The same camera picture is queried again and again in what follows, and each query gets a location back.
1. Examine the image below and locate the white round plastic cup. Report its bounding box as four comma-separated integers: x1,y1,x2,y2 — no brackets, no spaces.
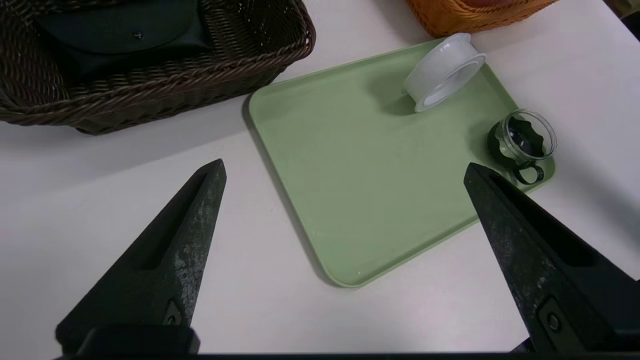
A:
402,33,487,113

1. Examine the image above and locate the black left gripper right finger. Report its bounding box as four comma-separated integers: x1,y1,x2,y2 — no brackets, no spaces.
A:
464,163,640,353

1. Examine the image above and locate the glass cup with black handle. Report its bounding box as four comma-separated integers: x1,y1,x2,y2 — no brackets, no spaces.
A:
487,109,558,186

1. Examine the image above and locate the black leather pouch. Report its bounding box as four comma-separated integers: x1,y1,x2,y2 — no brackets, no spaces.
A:
35,0,211,76

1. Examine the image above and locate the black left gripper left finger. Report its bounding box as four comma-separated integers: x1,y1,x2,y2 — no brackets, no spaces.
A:
55,160,228,356

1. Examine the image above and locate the dark brown wicker basket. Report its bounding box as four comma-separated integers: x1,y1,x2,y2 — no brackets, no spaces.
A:
0,0,317,136

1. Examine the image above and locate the orange wicker basket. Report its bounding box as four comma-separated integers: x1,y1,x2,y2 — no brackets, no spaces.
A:
405,0,561,38

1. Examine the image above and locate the light green plastic tray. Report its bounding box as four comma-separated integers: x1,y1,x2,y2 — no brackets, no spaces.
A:
247,35,556,288

